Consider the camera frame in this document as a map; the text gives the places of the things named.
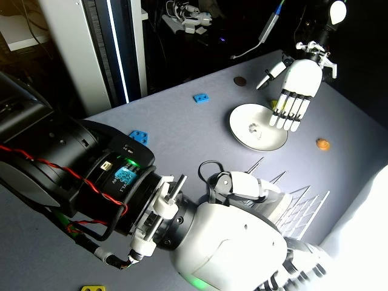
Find white cabinet with light strip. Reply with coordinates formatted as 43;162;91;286
39;0;149;118

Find white spare robot hand parts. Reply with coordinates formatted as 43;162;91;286
162;0;213;35

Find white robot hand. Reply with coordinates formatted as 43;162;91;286
169;169;337;291
256;59;323;132

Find silver wire dish rack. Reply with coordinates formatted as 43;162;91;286
245;156;331;243

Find white adapter with cable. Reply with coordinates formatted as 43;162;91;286
230;0;287;60

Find white round ceramic plate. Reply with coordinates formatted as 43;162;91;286
229;102;289;152

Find grey table cloth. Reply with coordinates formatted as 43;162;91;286
0;50;388;291

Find blue trapezoid block with holes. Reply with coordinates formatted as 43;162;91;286
129;130;150;146

